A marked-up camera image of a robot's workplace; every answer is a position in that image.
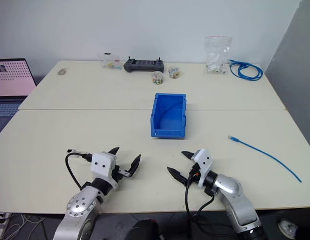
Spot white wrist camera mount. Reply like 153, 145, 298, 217
192, 148, 214, 189
90, 151, 119, 189

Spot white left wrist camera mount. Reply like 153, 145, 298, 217
90, 151, 119, 189

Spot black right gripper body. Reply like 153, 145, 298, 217
188, 161, 201, 182

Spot straight blue Ethernet cable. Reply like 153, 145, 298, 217
227, 135, 303, 184

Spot grey partition panel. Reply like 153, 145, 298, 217
264, 0, 310, 154

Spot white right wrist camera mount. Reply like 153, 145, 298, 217
192, 148, 214, 189

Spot clear bag of white connectors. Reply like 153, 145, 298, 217
203, 35, 233, 75

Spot small jar of colourful bits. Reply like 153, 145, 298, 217
167, 66, 181, 80
151, 70, 165, 86

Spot dark rounded shape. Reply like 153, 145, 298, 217
124, 218, 161, 240

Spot white floor cables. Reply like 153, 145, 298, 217
4, 213, 47, 240

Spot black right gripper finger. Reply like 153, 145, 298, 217
166, 166, 189, 188
180, 150, 195, 162

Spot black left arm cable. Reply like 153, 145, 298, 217
65, 148, 94, 192

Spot white power strip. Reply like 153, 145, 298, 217
0, 211, 11, 238

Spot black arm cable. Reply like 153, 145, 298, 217
65, 148, 94, 192
184, 171, 236, 240

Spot clear box of colourful bits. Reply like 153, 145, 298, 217
98, 52, 121, 70

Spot blue plastic storage bin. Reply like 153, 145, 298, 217
150, 92, 188, 139

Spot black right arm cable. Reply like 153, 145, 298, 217
184, 171, 236, 240

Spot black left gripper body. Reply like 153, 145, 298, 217
111, 163, 132, 183

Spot open laptop with pink screen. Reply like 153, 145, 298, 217
0, 58, 38, 140

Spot grey and white shoe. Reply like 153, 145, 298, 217
276, 218, 300, 239

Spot black handheld remote controller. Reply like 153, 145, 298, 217
123, 55, 166, 74

